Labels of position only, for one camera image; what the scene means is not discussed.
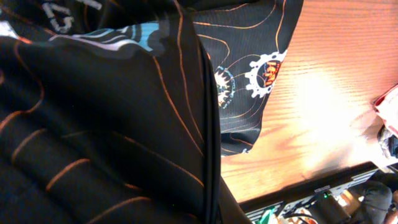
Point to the black orange-lined jersey shirt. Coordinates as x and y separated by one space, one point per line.
121 111

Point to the red printed t-shirt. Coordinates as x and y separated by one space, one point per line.
386 108

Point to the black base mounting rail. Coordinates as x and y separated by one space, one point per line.
361 194

